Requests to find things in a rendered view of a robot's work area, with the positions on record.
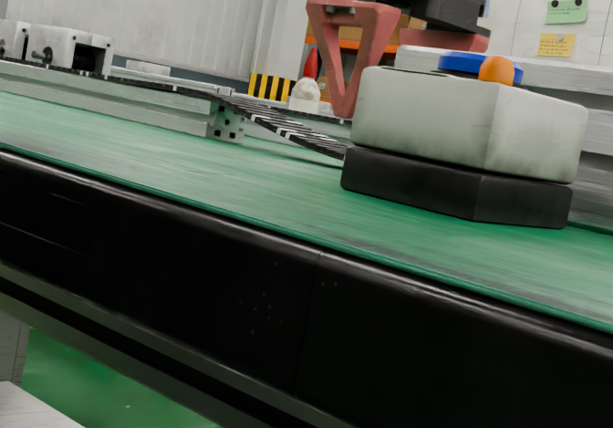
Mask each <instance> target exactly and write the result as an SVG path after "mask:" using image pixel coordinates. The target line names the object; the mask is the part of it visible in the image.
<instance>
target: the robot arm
mask: <svg viewBox="0 0 613 428"><path fill-rule="evenodd" d="M486 1H487V0H306V13H307V16H308V19H309V22H310V25H311V27H312V30H313V33H314V37H315V40H316V42H317V47H318V50H319V53H320V56H321V59H322V62H323V65H324V68H325V72H326V77H327V85H328V90H329V95H330V99H331V104H332V109H333V113H334V115H335V116H336V117H339V118H344V119H349V120H350V119H352V118H353V116H354V112H355V107H356V102H357V97H358V88H359V83H360V79H361V74H362V71H363V69H364V68H368V67H371V66H372V67H374V66H377V65H378V63H379V61H380V59H381V57H382V55H383V52H384V50H385V48H386V46H387V44H388V43H389V40H390V37H391V35H392V33H393V31H394V28H395V26H396V25H397V23H398V21H399V19H400V12H401V10H400V9H399V8H402V9H407V10H410V16H412V17H415V18H418V19H420V20H423V21H426V22H427V24H426V28H425V30H418V29H408V28H401V29H400V44H401V45H407V46H415V47H432V48H441V49H450V50H458V51H467V52H475V53H485V51H486V50H487V49H488V45H489V40H490V35H491V30H490V29H487V28H484V27H481V26H477V20H478V17H483V15H484V10H485V6H486ZM397 7H398V8H397ZM340 26H352V27H362V35H361V39H360V43H359V48H358V55H357V60H356V64H355V68H354V71H353V74H352V77H351V80H350V82H349V84H348V89H347V91H346V93H345V86H344V79H343V71H342V64H341V56H340V50H339V43H338V28H339V27H340Z"/></svg>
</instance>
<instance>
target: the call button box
mask: <svg viewBox="0 0 613 428"><path fill-rule="evenodd" d="M587 118H588V112H587V109H586V108H584V107H583V106H580V105H579V104H576V103H572V102H567V101H563V100H561V99H555V98H551V97H548V96H545V95H541V94H538V93H534V92H532V91H528V89H527V88H526V87H524V86H520V85H517V84H514V83H513V86H509V85H505V84H502V83H499V82H492V81H485V80H478V76H473V75H467V74H461V73H455V72H448V71H439V70H431V72H428V71H420V70H413V69H406V68H393V67H385V66H374V67H372V66H371V67H368V68H364V69H363V71H362V74H361V79H360V83H359V88H358V97H357V102H356V107H355V112H354V117H353V121H352V126H351V132H350V136H349V137H350V141H351V142H352V143H354V144H355V145H356V146H359V147H363V148H367V149H363V148H358V147H351V148H348V149H347V151H346V155H345V160H344V165H343V170H342V174H341V180H340V186H341V187H342V188H343V189H344V190H347V191H351V192H354V193H361V194H365V195H368V196H372V197H376V198H379V199H383V200H387V201H391V202H394V203H398V204H405V205H408V206H412V207H416V208H420V209H423V210H427V211H431V212H435V213H438V214H445V215H449V216H452V217H456V218H460V219H463V220H467V221H471V222H479V223H489V224H508V225H518V226H528V227H537V228H547V229H557V230H560V229H564V228H565V227H566V222H567V218H568V214H569V209H570V204H571V200H572V196H573V191H572V190H571V189H570V188H569V187H567V186H563V185H567V184H571V183H572V182H573V181H574V180H575V179H576V174H577V166H578V162H579V157H580V152H581V148H582V143H583V140H584V135H585V130H586V126H587ZM369 149H372V150H369ZM374 150H376V151H374ZM540 181H541V182H540ZM545 182H546V183H545ZM554 183H558V184H563V185H558V184H554Z"/></svg>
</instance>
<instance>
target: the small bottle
mask: <svg viewBox="0 0 613 428"><path fill-rule="evenodd" d="M316 75H317V49H316V48H314V47H312V49H311V51H310V53H309V56H308V58H307V60H306V64H305V66H304V72H303V77H304V78H302V79H300V80H299V81H298V82H297V83H296V85H295V86H294V87H293V88H292V93H291V98H290V102H289V107H288V109H289V110H297V111H302V112H307V113H312V114H317V110H318V105H319V100H320V91H319V88H318V85H317V83H316V82H315V81H314V79H315V78H316Z"/></svg>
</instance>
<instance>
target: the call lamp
mask: <svg viewBox="0 0 613 428"><path fill-rule="evenodd" d="M478 80H485V81H492V82H499V83H502V84H505V85H509V86H513V81H514V65H513V61H512V60H510V59H507V58H505V57H502V56H494V57H487V58H486V59H485V61H484V62H483V63H482V65H481V66H480V71H479V76H478Z"/></svg>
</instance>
